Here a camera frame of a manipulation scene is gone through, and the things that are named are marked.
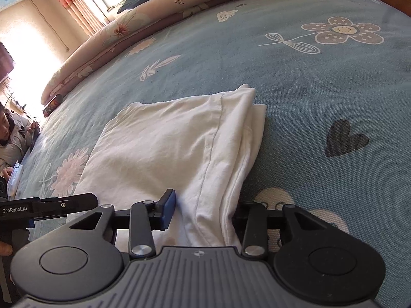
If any red striped curtain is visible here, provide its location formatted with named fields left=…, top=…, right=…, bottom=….
left=40, top=0, right=108, bottom=38

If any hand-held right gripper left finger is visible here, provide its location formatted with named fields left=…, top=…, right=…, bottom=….
left=69, top=189, right=177, bottom=259

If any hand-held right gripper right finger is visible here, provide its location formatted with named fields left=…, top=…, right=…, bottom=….
left=232, top=201, right=325, bottom=259

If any blue floral bed sheet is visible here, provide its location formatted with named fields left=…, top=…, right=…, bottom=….
left=13, top=0, right=411, bottom=308

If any red chips can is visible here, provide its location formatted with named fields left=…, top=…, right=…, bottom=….
left=43, top=94, right=63, bottom=118

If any white printed long-sleeve shirt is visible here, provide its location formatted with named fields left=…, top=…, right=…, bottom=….
left=74, top=84, right=268, bottom=247

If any thin wall cord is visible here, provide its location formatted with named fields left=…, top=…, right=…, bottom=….
left=30, top=0, right=70, bottom=52

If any black television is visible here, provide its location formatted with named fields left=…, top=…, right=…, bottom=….
left=0, top=42, right=16, bottom=83

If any pink floral folded quilt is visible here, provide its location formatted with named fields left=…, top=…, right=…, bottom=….
left=41, top=0, right=322, bottom=105

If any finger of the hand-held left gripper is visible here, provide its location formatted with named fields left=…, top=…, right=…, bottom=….
left=31, top=193, right=99, bottom=222

